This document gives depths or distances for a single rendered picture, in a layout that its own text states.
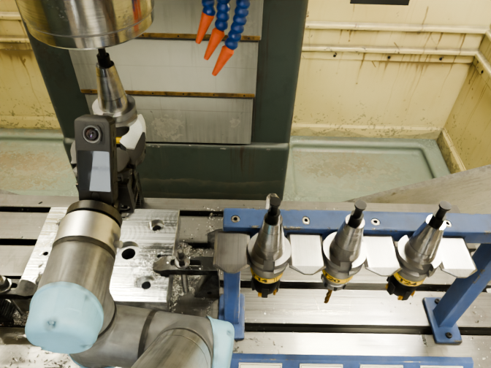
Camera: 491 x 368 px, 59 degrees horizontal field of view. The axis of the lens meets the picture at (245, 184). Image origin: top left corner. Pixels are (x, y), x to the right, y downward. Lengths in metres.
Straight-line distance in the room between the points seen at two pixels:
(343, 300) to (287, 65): 0.60
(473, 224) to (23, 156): 1.59
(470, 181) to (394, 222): 0.81
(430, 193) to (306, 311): 0.68
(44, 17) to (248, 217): 0.38
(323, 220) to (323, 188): 0.96
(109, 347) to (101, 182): 0.20
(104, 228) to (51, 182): 1.19
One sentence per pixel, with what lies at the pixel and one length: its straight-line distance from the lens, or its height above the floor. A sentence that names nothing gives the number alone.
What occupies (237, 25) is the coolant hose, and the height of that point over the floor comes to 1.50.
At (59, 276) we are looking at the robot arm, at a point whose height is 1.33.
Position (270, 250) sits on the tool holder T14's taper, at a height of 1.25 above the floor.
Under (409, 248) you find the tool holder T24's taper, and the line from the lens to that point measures 0.67.
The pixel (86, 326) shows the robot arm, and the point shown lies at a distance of 0.50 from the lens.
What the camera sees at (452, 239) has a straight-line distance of 0.73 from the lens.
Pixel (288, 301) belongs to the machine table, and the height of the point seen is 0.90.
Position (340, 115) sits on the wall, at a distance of 1.75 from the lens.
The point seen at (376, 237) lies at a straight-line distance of 0.69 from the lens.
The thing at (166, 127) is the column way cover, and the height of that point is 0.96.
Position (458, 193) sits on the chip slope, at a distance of 1.47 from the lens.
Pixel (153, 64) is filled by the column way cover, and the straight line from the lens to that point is 1.14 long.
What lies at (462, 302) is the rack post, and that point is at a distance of 0.93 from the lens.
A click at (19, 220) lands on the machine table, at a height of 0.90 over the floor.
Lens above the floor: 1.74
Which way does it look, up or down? 46 degrees down
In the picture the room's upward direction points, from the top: 2 degrees clockwise
